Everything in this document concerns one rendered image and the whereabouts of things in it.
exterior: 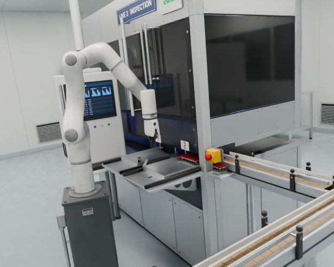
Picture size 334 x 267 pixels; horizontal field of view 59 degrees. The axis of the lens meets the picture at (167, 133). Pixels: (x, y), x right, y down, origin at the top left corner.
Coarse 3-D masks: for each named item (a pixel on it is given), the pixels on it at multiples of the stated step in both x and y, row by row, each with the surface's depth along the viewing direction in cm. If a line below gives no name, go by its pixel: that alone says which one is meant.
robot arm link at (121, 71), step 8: (120, 64) 156; (112, 72) 158; (120, 72) 157; (128, 72) 158; (120, 80) 159; (128, 80) 158; (136, 80) 160; (128, 88) 162; (136, 88) 168; (144, 88) 171; (136, 96) 172
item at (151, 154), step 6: (144, 150) 230; (150, 150) 233; (156, 150) 237; (126, 156) 222; (132, 156) 225; (138, 156) 227; (144, 156) 225; (150, 156) 224; (156, 156) 222; (162, 156) 210; (168, 156) 212; (174, 156) 216; (126, 162) 214; (132, 162) 205
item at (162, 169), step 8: (168, 160) 203; (176, 160) 207; (144, 168) 191; (152, 168) 195; (160, 168) 194; (168, 168) 192; (176, 168) 191; (184, 168) 190; (192, 168) 182; (160, 176) 175; (168, 176) 173
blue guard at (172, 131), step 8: (128, 120) 258; (136, 120) 245; (160, 120) 213; (168, 120) 204; (176, 120) 196; (128, 128) 261; (136, 128) 248; (160, 128) 215; (168, 128) 206; (176, 128) 198; (184, 128) 189; (192, 128) 182; (144, 136) 239; (168, 136) 208; (176, 136) 200; (184, 136) 191; (192, 136) 184; (176, 144) 201; (192, 144) 186
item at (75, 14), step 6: (72, 0) 225; (72, 6) 227; (78, 6) 230; (72, 12) 228; (78, 12) 229; (72, 18) 229; (78, 18) 229; (78, 24) 230; (78, 30) 231; (78, 36) 231; (78, 42) 232; (78, 48) 233; (84, 48) 236
